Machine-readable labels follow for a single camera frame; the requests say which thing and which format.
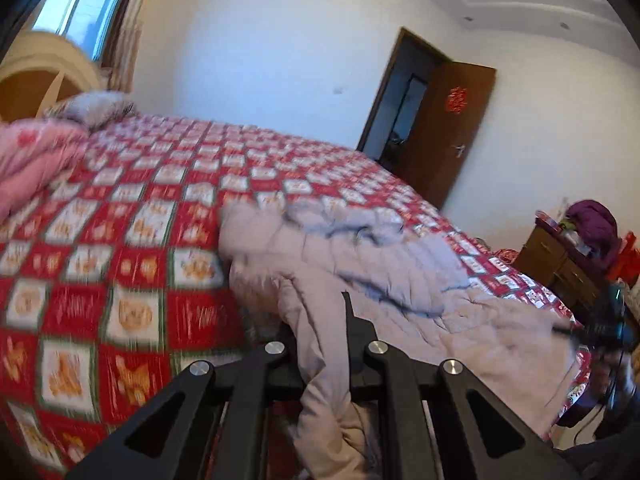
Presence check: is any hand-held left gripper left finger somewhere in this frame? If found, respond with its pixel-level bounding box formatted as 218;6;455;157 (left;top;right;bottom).
65;321;302;480

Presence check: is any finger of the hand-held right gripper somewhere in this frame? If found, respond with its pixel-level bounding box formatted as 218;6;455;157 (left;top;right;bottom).
551;326;618;348

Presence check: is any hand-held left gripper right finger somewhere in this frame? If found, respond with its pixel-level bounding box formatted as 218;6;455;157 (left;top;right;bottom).
341;290;582;480

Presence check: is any lilac quilted down jacket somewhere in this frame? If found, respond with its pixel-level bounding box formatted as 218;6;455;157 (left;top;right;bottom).
218;200;592;480

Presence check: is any red bag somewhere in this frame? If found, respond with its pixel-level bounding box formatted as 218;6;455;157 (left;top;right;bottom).
606;232;640;282

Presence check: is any wooden cabinet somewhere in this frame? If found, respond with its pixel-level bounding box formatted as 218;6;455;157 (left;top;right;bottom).
513;212;622;313

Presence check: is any purple garment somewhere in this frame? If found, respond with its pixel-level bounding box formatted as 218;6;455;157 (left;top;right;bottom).
565;199;622;261

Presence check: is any red checkered printed bedspread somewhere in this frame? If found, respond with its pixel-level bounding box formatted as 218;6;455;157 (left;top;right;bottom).
0;112;596;480

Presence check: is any brown wooden door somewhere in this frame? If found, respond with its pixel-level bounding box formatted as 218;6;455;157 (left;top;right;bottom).
399;60;497;210

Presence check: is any striped pillow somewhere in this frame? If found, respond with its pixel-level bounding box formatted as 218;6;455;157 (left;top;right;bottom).
44;91;137;129

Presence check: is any folded pink quilt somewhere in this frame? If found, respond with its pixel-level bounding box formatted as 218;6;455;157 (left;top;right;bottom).
0;119;92;222

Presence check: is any beige patterned curtain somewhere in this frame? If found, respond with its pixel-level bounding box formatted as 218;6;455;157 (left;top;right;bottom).
101;0;162;94

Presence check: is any cream and brown headboard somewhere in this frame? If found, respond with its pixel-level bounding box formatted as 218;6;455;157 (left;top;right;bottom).
0;31;107;123

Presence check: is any window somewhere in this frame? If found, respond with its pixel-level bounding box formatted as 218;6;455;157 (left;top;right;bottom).
30;0;137;68

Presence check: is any dark wooden door frame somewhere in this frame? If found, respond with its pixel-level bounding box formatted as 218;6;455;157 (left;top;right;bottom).
356;27;452;162

